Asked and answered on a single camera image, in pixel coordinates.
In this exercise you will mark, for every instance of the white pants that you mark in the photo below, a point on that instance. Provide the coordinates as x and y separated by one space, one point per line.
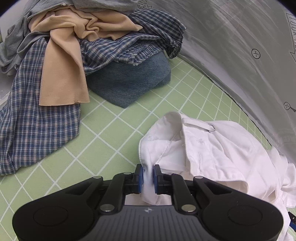
222 151

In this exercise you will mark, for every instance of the grey t-shirt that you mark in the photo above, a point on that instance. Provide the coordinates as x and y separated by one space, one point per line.
20 38

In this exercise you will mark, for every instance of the green grid mat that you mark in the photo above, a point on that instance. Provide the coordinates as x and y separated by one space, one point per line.
108 138

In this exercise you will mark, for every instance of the blue denim garment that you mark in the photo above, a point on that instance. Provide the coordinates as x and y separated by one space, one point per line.
122 84

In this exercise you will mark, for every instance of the grey printed sheet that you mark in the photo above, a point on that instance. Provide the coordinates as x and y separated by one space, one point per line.
248 49

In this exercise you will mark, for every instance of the beige cloth garment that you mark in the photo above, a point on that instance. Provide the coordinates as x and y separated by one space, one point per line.
63 79

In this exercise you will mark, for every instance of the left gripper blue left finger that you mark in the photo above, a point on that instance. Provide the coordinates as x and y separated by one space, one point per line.
114 191

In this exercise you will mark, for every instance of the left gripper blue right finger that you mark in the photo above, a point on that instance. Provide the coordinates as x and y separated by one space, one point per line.
175 186

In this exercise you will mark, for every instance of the blue plaid shirt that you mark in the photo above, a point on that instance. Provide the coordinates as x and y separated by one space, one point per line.
29 132

